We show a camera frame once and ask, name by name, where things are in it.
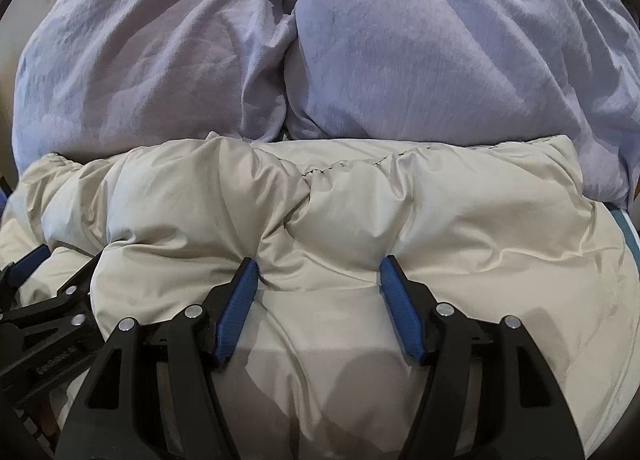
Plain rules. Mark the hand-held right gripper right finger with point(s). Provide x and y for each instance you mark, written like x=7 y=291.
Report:
x=400 y=310

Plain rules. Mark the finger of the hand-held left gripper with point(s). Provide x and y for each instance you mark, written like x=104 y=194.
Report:
x=27 y=264
x=65 y=310

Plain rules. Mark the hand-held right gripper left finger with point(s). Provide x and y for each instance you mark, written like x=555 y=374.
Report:
x=235 y=315

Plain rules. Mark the beige puffer jacket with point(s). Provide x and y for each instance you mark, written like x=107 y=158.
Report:
x=350 y=210

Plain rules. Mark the bed with blue striped sheet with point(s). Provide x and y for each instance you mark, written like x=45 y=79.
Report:
x=627 y=235

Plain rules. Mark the large lilac pillow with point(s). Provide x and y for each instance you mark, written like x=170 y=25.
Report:
x=150 y=55

